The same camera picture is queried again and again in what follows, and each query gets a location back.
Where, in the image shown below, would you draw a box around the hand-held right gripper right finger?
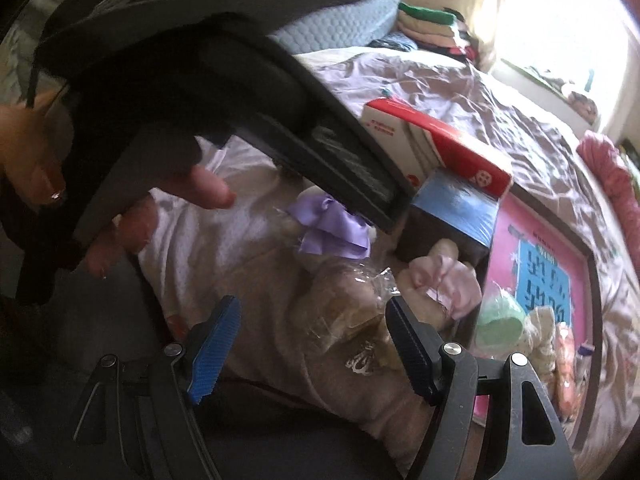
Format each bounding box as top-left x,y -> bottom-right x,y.
385,296 -> 576,480

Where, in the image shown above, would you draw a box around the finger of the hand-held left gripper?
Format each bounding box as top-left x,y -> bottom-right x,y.
225,105 -> 418,235

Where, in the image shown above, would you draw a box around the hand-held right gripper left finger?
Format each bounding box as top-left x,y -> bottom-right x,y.
75,296 -> 242,480

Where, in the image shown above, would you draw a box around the plastic bag purple ribbon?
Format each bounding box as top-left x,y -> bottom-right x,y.
270,185 -> 376,271

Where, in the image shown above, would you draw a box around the clear bag beige contents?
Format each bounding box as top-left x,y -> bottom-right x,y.
292,260 -> 416,381

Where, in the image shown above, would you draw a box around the green soft puff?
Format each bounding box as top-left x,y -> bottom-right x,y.
474,294 -> 527,357

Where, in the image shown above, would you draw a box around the cream floral cloth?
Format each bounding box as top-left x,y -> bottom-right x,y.
520,305 -> 558,386

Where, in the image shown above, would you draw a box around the orange printed packet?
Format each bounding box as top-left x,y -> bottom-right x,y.
554,322 -> 581,423

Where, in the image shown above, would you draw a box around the dark cardboard tray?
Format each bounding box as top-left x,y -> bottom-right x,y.
450,195 -> 601,456

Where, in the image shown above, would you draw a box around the person's left hand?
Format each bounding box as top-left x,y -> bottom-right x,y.
0,89 -> 237,281

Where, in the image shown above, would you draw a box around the pink scrunchie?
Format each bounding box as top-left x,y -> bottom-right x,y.
407,254 -> 483,322

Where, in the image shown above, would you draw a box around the blue grey box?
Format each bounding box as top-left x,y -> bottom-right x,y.
397,167 -> 501,266

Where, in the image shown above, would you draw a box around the red white carton box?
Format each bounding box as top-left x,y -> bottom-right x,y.
361,97 -> 514,198

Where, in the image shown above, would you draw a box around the pink book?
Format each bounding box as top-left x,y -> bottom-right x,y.
477,205 -> 588,441

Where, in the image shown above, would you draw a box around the blue patterned cloth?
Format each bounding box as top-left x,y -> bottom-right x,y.
370,32 -> 418,53

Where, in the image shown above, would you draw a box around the grey quilted cover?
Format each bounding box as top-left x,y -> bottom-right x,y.
270,0 -> 406,56

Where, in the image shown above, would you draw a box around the stack of folded clothes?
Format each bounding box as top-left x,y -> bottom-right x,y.
397,2 -> 481,61

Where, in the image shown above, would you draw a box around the lavender bed blanket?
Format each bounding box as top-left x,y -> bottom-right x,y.
135,45 -> 640,461

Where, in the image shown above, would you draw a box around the cream curtain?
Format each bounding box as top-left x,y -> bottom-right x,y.
460,0 -> 506,71

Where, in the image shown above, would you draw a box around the pile of clothes on windowsill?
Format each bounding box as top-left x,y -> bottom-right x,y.
520,65 -> 601,121

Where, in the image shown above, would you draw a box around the pink quilt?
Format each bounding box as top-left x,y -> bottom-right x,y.
576,130 -> 640,221

